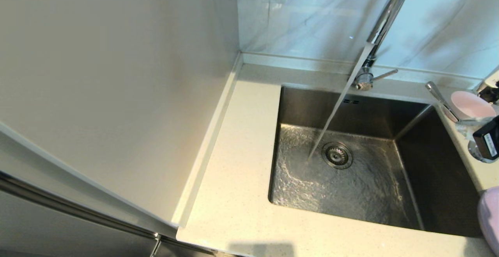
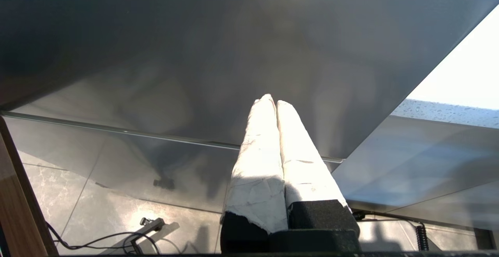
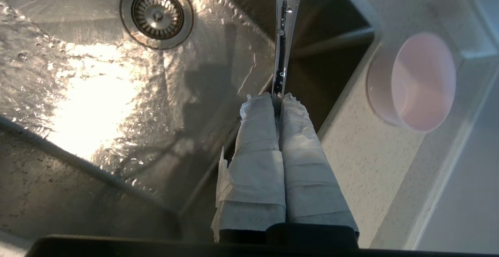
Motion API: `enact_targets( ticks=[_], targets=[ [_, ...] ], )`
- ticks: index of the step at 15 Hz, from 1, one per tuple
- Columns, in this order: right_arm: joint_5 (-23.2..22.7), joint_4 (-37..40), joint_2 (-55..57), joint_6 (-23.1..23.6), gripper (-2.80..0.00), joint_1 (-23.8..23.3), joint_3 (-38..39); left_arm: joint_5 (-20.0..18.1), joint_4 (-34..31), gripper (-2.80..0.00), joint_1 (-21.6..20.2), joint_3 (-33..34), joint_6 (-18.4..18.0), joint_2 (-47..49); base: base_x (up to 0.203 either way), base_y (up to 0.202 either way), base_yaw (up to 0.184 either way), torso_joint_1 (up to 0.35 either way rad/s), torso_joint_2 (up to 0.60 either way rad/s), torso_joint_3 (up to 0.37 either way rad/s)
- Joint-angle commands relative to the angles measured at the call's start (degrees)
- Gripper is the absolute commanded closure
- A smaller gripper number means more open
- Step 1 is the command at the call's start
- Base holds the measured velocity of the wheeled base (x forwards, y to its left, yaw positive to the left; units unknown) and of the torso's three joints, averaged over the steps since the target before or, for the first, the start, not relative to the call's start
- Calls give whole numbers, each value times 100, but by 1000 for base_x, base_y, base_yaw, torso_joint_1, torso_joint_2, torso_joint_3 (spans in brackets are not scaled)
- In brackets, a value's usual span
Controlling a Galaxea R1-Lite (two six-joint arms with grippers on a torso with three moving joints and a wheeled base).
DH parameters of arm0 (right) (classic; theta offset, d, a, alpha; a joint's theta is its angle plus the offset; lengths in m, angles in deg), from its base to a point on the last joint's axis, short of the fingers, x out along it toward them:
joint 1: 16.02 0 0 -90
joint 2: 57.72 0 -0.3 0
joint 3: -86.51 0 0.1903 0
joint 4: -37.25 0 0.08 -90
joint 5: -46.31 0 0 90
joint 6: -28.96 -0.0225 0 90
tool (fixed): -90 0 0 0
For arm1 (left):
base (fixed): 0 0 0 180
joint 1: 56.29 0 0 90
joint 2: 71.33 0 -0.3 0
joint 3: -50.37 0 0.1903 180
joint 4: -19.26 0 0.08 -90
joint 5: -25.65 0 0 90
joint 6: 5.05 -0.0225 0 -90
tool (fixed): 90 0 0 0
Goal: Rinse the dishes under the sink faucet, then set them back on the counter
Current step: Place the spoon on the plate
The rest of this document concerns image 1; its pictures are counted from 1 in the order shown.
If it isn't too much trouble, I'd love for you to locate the round metal drain strainer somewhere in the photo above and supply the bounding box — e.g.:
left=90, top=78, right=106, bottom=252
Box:
left=321, top=142, right=354, bottom=170

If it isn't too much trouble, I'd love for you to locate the grey cabinet door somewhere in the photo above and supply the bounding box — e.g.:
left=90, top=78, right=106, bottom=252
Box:
left=0, top=117, right=178, bottom=257

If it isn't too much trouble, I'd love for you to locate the running water stream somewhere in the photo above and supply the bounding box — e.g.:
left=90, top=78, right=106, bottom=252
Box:
left=307, top=43, right=374, bottom=161

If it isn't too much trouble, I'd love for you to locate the lilac plate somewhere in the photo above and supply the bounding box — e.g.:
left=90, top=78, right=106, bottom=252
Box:
left=478, top=187, right=499, bottom=254

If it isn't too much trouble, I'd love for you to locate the chrome gooseneck faucet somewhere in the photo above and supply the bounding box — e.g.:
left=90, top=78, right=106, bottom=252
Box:
left=353, top=0, right=414, bottom=90

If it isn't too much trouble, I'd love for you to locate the steel bar door handle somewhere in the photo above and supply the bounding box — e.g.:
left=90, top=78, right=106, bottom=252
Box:
left=0, top=167, right=161, bottom=241

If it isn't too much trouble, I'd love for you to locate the chrome faucet lever handle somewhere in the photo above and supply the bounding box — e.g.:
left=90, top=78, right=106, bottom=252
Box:
left=354, top=69, right=399, bottom=92

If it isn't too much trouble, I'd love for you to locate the stainless steel sink basin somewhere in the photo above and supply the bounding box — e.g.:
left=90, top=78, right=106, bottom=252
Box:
left=268, top=85, right=484, bottom=239

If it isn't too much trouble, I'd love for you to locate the metal spoon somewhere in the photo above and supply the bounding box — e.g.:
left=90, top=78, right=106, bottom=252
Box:
left=425, top=81, right=492, bottom=163

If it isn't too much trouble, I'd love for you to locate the pink bowl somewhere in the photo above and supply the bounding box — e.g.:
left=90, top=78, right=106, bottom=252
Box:
left=450, top=90, right=497, bottom=122

